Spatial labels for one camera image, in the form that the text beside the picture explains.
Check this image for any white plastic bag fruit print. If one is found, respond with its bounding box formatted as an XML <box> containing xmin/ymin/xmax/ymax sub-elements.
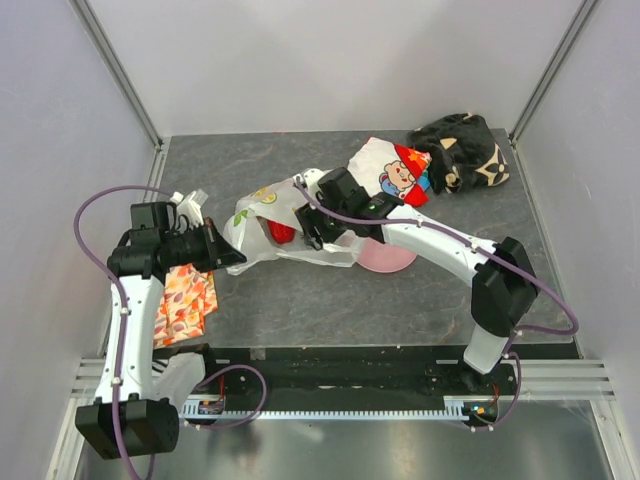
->
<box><xmin>223</xmin><ymin>177</ymin><xmax>363</xmax><ymax>276</ymax></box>

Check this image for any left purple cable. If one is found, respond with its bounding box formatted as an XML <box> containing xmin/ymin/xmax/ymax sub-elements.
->
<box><xmin>73</xmin><ymin>184</ymin><xmax>271</xmax><ymax>480</ymax></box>

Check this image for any grey slotted cable duct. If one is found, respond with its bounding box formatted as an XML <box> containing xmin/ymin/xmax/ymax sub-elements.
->
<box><xmin>179</xmin><ymin>396</ymin><xmax>469</xmax><ymax>422</ymax></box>

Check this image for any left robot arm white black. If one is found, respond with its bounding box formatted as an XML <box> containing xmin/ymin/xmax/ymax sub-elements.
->
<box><xmin>75</xmin><ymin>191</ymin><xmax>246</xmax><ymax>460</ymax></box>

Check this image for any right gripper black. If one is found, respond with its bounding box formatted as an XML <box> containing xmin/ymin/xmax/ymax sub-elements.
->
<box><xmin>295</xmin><ymin>194</ymin><xmax>350</xmax><ymax>251</ymax></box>

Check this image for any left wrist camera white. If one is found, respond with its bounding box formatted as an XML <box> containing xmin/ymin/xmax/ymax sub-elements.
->
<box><xmin>169</xmin><ymin>189</ymin><xmax>208</xmax><ymax>229</ymax></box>

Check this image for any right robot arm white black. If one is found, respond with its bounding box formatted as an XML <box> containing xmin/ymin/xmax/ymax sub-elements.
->
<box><xmin>294</xmin><ymin>168</ymin><xmax>539</xmax><ymax>394</ymax></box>

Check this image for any aluminium frame post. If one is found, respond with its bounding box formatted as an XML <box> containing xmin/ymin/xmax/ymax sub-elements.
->
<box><xmin>69</xmin><ymin>0</ymin><xmax>164</xmax><ymax>150</ymax></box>
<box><xmin>509</xmin><ymin>0</ymin><xmax>601</xmax><ymax>146</ymax></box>

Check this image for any pink plate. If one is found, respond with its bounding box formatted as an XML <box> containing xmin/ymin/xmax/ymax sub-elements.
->
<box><xmin>356</xmin><ymin>239</ymin><xmax>417</xmax><ymax>274</ymax></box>

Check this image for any left aluminium frame post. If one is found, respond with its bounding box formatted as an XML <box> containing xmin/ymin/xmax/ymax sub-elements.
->
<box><xmin>69</xmin><ymin>0</ymin><xmax>164</xmax><ymax>150</ymax></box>

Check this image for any right aluminium frame post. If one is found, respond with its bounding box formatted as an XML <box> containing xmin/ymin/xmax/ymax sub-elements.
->
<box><xmin>509</xmin><ymin>0</ymin><xmax>601</xmax><ymax>146</ymax></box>

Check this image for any purple cable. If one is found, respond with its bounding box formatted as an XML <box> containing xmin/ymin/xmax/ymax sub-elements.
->
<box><xmin>73</xmin><ymin>184</ymin><xmax>271</xmax><ymax>480</ymax></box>
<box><xmin>292</xmin><ymin>175</ymin><xmax>581</xmax><ymax>434</ymax></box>

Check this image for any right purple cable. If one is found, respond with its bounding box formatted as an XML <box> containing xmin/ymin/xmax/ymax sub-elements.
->
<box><xmin>292</xmin><ymin>175</ymin><xmax>581</xmax><ymax>434</ymax></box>

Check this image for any black beige patterned cloth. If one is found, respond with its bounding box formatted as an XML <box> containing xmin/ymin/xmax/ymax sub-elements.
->
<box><xmin>406</xmin><ymin>113</ymin><xmax>510</xmax><ymax>194</ymax></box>

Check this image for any orange floral cloth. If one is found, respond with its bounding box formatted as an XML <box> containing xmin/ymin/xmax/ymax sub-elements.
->
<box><xmin>153</xmin><ymin>264</ymin><xmax>218</xmax><ymax>349</ymax></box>

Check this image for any white cartoon print cloth bag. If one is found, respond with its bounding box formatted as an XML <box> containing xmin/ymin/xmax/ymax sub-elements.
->
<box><xmin>347</xmin><ymin>137</ymin><xmax>432</xmax><ymax>207</ymax></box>

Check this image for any red fake bell pepper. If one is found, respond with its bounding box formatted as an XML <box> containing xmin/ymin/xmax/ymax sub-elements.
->
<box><xmin>267</xmin><ymin>220</ymin><xmax>296</xmax><ymax>245</ymax></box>

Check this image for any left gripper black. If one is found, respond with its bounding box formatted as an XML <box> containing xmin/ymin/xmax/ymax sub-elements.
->
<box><xmin>161</xmin><ymin>217</ymin><xmax>246</xmax><ymax>273</ymax></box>

